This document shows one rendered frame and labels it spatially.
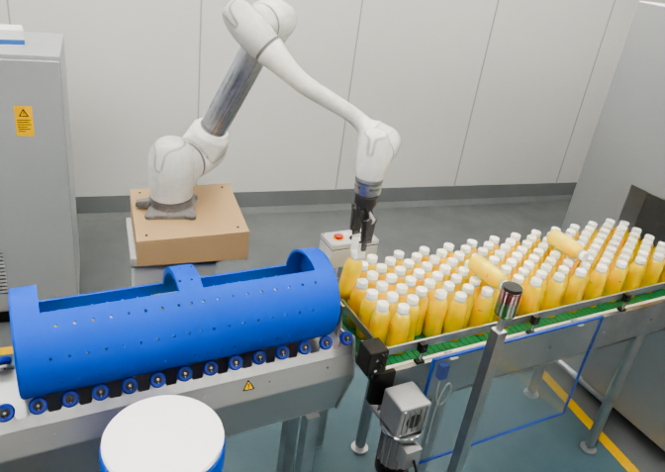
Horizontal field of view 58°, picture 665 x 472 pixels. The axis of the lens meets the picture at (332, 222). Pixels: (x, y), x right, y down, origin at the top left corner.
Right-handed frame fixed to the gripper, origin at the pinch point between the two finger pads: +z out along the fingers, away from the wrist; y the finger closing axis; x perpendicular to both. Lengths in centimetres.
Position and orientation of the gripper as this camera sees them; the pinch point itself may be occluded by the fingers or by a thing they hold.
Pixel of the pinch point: (358, 246)
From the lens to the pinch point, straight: 205.1
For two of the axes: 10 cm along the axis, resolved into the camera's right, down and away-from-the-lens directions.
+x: 8.9, -1.1, 4.5
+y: 4.5, 4.5, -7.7
